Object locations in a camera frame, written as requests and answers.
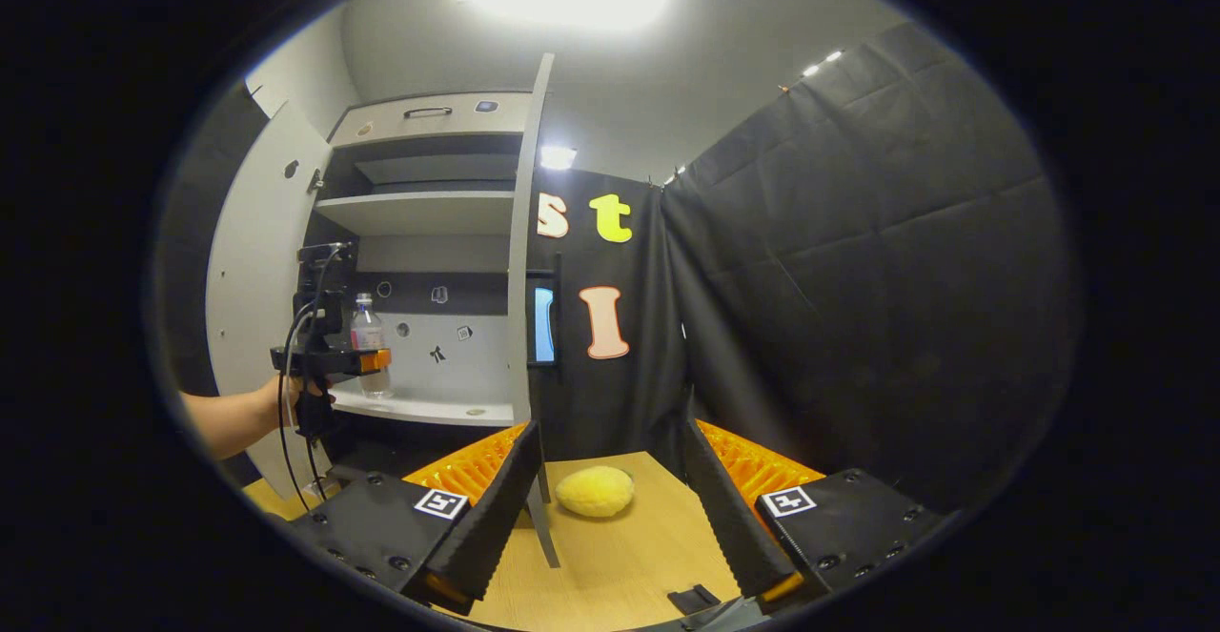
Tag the clear plastic bottle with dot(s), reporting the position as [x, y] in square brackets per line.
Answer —
[367, 332]

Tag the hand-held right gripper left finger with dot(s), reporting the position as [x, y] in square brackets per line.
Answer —
[496, 508]

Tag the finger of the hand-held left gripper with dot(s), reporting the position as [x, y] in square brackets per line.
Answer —
[374, 361]

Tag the grey cabinet door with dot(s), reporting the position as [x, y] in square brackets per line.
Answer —
[253, 260]
[519, 232]

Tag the small ceiling light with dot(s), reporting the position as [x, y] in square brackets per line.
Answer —
[558, 156]
[677, 174]
[810, 70]

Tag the black backdrop cloth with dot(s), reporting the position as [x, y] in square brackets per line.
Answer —
[858, 279]

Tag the grey cabinet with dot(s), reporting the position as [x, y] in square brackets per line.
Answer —
[486, 375]

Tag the white cabinet shelf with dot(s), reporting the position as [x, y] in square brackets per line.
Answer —
[429, 410]
[419, 214]

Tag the yellow plush toy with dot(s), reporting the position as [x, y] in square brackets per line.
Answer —
[596, 492]

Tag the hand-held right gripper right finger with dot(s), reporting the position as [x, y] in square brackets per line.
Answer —
[729, 508]

